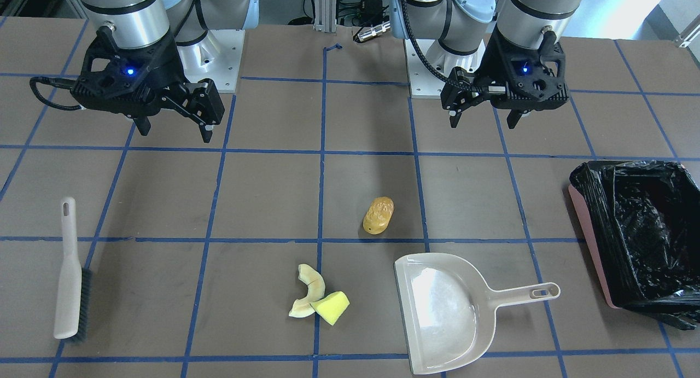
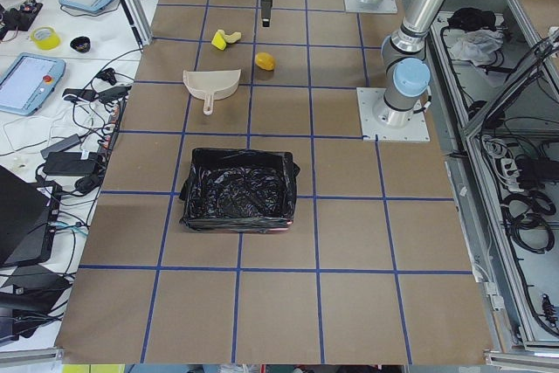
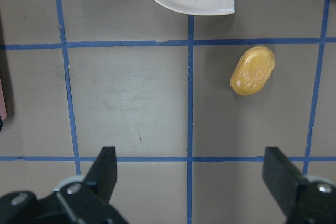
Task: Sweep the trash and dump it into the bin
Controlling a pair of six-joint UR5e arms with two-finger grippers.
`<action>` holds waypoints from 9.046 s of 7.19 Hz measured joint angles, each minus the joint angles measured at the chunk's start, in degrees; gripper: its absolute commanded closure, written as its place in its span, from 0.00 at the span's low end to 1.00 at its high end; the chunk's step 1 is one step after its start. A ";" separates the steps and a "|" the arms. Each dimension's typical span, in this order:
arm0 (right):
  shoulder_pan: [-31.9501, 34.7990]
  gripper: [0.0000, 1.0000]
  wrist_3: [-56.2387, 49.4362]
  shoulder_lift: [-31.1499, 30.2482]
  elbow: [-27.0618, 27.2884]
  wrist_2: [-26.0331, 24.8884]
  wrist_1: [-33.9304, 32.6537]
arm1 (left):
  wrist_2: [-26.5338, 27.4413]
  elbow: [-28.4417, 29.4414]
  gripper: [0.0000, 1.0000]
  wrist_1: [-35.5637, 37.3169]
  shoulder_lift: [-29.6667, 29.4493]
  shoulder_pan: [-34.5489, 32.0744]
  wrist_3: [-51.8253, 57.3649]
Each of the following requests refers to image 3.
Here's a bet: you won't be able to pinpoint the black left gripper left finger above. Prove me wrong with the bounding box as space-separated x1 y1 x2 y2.
56 147 117 223

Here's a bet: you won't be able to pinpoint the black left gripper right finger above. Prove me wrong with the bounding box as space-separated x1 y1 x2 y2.
262 147 335 223

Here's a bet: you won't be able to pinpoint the yellow potato-shaped trash piece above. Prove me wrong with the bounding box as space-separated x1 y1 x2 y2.
230 46 275 96

